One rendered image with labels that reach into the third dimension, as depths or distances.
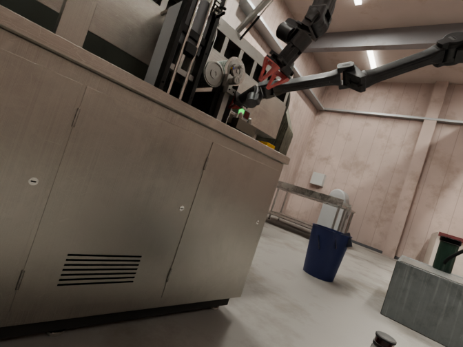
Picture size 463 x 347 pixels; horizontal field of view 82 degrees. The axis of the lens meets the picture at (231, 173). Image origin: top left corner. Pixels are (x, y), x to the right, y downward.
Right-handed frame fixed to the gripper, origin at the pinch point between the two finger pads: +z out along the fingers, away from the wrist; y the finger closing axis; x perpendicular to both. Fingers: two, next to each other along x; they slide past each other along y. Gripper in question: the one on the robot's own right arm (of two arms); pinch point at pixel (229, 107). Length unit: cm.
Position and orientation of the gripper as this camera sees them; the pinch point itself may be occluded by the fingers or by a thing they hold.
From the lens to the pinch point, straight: 152.7
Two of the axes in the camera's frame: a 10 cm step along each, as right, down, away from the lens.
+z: -7.3, 3.0, 6.2
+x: -0.6, -9.2, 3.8
